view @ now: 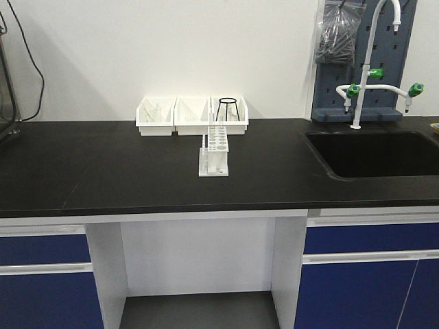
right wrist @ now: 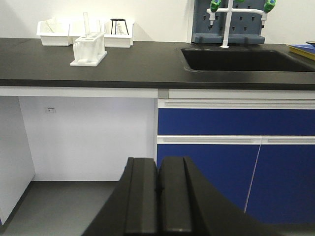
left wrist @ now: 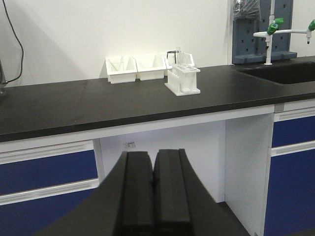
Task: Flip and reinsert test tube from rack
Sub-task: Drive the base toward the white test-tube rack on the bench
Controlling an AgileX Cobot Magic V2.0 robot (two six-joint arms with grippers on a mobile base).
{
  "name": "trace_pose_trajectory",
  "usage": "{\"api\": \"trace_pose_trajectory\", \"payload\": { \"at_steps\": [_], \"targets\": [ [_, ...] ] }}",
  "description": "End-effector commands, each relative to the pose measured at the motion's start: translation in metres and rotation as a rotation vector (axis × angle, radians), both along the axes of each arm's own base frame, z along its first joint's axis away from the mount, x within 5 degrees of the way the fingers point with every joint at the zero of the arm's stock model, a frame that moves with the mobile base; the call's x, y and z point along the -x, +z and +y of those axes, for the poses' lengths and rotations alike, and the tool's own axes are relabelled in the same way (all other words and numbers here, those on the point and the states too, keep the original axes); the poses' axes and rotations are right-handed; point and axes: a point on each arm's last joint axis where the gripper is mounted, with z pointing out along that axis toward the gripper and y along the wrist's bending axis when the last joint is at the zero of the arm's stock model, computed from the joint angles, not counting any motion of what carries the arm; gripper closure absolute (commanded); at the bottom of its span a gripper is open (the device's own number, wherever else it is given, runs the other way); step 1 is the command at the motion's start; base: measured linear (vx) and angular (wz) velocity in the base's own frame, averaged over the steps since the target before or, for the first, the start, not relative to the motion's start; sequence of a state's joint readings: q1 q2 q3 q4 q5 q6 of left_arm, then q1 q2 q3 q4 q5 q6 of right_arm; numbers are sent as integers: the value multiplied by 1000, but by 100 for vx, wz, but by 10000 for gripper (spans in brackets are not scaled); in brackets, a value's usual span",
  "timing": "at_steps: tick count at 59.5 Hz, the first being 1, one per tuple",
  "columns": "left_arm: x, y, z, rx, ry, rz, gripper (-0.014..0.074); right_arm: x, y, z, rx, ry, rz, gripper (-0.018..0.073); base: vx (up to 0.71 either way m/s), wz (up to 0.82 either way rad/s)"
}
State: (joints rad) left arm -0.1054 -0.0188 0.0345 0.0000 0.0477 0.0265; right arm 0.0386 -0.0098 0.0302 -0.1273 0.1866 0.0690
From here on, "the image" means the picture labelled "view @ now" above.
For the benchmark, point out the white test tube rack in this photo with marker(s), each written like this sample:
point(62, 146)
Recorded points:
point(213, 155)

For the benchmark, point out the clear glass test tube left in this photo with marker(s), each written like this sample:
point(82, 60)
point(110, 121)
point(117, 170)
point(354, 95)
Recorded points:
point(211, 120)

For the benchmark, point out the grey-blue pegboard drying rack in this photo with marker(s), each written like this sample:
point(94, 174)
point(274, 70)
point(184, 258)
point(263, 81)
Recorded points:
point(388, 53)

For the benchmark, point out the right white storage bin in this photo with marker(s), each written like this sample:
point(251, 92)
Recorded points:
point(233, 125)

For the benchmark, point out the white storage bin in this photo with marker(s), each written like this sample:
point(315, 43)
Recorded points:
point(233, 125)
point(191, 115)
point(143, 119)

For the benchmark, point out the middle white storage bin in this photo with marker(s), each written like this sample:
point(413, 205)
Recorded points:
point(191, 115)

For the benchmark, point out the left white storage bin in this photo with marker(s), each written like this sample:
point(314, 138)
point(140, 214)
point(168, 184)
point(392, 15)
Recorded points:
point(143, 119)

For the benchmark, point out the glass beaker in left bin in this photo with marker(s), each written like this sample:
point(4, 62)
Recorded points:
point(155, 113)

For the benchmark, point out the white lab faucet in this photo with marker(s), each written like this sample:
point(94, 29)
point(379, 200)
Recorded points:
point(347, 92)

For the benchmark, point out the plastic bag of pegs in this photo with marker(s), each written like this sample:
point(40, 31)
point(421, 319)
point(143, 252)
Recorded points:
point(338, 32)

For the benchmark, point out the black sink basin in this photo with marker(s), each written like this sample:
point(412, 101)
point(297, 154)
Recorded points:
point(360, 155)

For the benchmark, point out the upper left blue drawer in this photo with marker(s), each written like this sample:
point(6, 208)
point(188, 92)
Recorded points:
point(35, 250)

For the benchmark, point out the blue drawer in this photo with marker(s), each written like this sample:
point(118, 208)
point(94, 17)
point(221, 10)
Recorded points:
point(349, 239)
point(35, 250)
point(66, 300)

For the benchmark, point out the lower left blue drawer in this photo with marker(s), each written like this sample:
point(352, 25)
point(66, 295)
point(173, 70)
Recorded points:
point(66, 300)

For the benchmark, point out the upper right blue drawer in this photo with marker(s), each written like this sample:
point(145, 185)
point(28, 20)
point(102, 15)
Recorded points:
point(349, 239)

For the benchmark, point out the yellow object at right edge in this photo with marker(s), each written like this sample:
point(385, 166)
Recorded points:
point(435, 127)

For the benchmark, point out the lower right blue cabinet door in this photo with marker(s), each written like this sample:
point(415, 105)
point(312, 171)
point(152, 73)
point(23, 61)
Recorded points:
point(397, 294)

